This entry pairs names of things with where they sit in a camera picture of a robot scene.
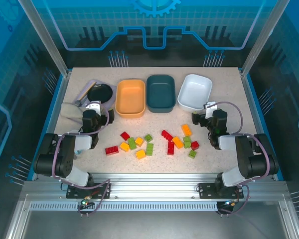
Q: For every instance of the orange long lego brick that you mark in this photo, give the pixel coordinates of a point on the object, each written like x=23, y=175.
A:
x=178, y=142
x=186, y=129

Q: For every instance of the green square lego brick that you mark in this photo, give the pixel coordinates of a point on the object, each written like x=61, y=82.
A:
x=187, y=145
x=192, y=154
x=148, y=137
x=187, y=139

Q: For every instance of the red square lego brick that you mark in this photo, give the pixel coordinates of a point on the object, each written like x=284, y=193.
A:
x=124, y=136
x=194, y=145

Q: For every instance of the yellow square lego brick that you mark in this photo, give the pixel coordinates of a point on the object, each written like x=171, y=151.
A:
x=139, y=141
x=124, y=147
x=140, y=154

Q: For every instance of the green long lego brick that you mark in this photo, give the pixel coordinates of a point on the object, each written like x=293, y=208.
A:
x=149, y=149
x=132, y=143

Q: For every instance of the red long lego brick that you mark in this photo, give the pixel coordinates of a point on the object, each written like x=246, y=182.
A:
x=166, y=134
x=171, y=148
x=111, y=150

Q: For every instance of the black round pan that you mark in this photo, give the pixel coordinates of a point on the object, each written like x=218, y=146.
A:
x=100, y=94

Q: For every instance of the beige cloth napkin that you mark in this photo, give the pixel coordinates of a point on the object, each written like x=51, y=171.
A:
x=69, y=110

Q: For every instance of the orange plastic container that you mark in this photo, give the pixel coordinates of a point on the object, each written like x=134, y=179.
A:
x=129, y=98

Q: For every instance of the white plastic container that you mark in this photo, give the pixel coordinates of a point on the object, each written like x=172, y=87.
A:
x=194, y=92

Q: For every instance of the lavender tray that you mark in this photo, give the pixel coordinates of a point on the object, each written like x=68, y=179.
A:
x=99, y=81

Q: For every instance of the dark teal plastic container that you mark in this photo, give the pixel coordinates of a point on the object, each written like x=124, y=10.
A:
x=160, y=93

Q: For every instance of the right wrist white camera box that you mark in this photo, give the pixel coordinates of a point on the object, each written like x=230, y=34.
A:
x=210, y=108

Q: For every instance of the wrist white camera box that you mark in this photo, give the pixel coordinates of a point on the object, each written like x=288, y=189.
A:
x=210, y=108
x=94, y=107

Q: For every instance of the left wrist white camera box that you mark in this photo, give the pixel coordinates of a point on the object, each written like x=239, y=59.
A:
x=94, y=107

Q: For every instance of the aluminium front rail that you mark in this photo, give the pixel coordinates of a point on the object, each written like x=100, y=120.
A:
x=152, y=186

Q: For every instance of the aluminium frame post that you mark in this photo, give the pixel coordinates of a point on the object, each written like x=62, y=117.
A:
x=264, y=37
x=45, y=37

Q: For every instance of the grey metal base plate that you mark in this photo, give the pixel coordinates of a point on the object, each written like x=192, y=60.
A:
x=152, y=226

